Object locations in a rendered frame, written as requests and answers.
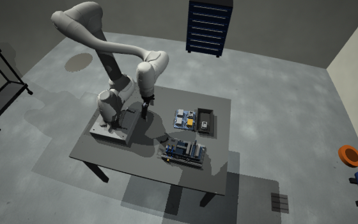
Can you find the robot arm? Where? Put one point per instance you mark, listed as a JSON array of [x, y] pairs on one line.
[[83, 24]]

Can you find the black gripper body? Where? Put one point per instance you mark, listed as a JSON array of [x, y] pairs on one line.
[[146, 99]]

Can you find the yellow rectangular block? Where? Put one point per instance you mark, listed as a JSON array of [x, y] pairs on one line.
[[189, 122]]

